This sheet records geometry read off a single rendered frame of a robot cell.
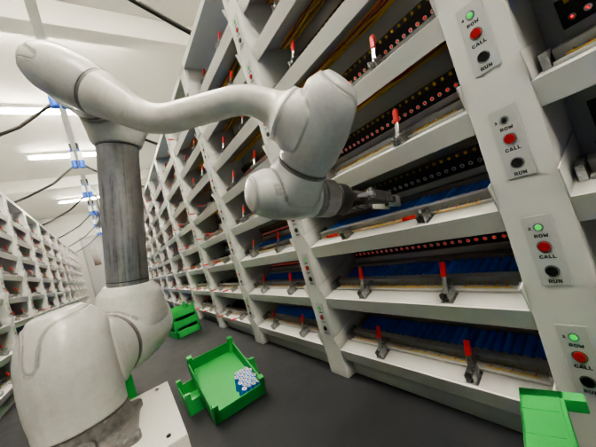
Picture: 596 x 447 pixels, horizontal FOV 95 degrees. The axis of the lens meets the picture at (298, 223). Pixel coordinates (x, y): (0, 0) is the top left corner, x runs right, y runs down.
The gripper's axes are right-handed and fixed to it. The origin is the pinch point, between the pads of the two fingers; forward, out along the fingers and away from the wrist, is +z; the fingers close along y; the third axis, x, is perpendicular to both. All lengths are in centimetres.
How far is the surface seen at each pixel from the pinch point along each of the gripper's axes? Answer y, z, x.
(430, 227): -13.1, -3.5, 9.5
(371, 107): 5.3, 7.3, -33.9
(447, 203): -16.1, 0.1, 4.5
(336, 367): 39, 7, 54
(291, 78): 17, -15, -46
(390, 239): -1.3, -2.6, 10.7
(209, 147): 103, -16, -60
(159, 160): 243, -23, -106
